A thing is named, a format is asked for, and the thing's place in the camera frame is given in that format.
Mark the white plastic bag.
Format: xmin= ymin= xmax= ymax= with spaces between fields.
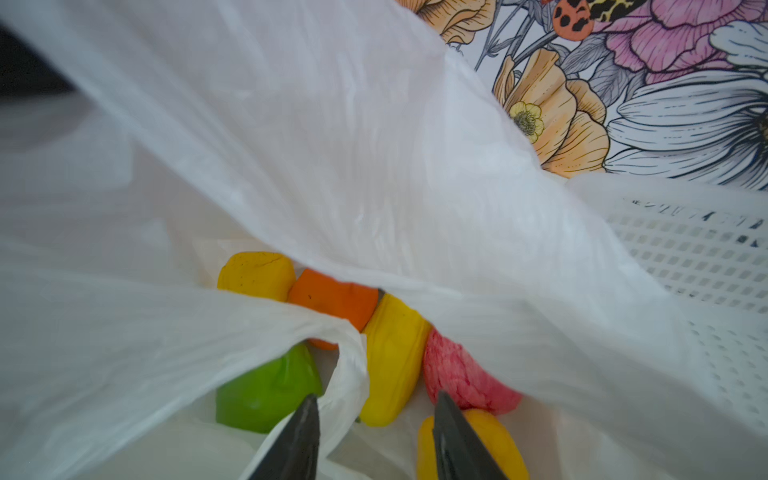
xmin=1 ymin=1 xmax=767 ymax=479

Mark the white perforated plastic basket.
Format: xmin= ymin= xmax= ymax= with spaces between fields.
xmin=566 ymin=173 xmax=767 ymax=437

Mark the yellow toy fruit near finger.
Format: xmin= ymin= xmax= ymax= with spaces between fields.
xmin=417 ymin=409 xmax=530 ymax=480

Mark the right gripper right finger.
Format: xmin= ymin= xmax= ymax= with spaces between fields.
xmin=432 ymin=391 xmax=506 ymax=480

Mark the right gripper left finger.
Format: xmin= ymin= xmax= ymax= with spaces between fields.
xmin=247 ymin=394 xmax=320 ymax=480

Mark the yellow toy banana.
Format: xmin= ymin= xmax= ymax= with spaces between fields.
xmin=360 ymin=293 xmax=432 ymax=428

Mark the pink toy fruit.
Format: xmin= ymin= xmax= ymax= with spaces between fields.
xmin=422 ymin=329 xmax=523 ymax=416

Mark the yellow toy lemon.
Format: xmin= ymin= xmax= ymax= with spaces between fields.
xmin=217 ymin=252 xmax=296 ymax=302

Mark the orange toy fruit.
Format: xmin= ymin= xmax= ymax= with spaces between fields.
xmin=287 ymin=268 xmax=379 ymax=332

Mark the green toy fruit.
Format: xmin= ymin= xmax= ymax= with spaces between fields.
xmin=215 ymin=343 xmax=323 ymax=434

